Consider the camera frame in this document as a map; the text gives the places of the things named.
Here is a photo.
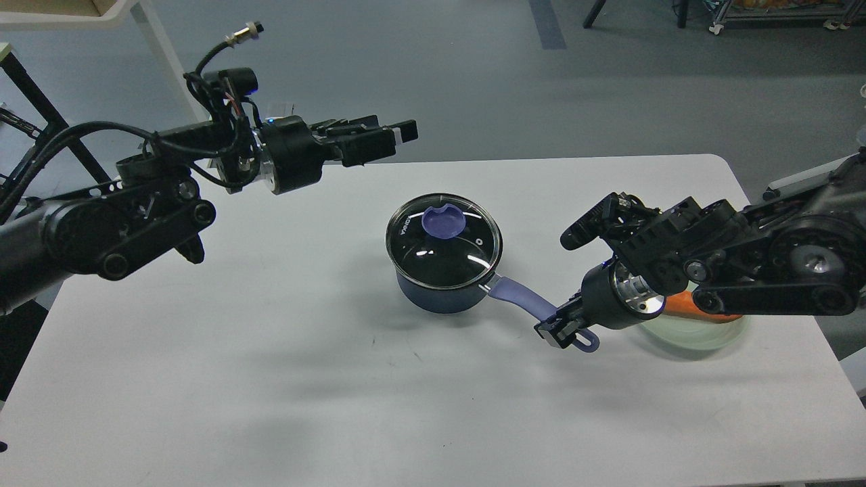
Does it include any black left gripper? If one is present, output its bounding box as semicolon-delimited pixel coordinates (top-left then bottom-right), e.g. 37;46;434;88
259;115;418;195

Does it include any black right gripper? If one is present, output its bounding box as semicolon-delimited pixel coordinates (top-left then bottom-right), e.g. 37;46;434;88
533;261;667;350

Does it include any dark blue saucepan purple handle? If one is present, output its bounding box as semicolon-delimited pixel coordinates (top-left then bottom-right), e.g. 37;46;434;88
395;193;601;354

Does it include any glass pot lid purple knob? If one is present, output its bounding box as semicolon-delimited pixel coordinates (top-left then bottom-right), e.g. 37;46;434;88
386;193;503;289

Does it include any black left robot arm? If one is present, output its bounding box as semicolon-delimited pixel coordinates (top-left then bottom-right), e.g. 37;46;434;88
1;22;418;315

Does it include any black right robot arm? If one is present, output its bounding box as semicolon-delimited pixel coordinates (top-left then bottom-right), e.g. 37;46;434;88
535;149;865;352

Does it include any orange toy carrot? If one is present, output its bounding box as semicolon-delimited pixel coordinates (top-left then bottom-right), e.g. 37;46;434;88
662;290;744;323

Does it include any light green plate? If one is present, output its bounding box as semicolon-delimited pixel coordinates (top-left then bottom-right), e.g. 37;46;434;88
638;315;750;352

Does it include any black metal rack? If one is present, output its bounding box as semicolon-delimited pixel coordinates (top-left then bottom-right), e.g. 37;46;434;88
0;42;112;204

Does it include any black stand leg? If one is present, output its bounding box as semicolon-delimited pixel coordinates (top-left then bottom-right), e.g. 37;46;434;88
582;0;691;30

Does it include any wheeled metal cart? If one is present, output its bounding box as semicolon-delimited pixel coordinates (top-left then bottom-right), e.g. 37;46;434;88
708;1;864;36

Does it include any white table frame leg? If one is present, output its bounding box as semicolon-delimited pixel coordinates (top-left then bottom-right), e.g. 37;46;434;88
1;1;208;122

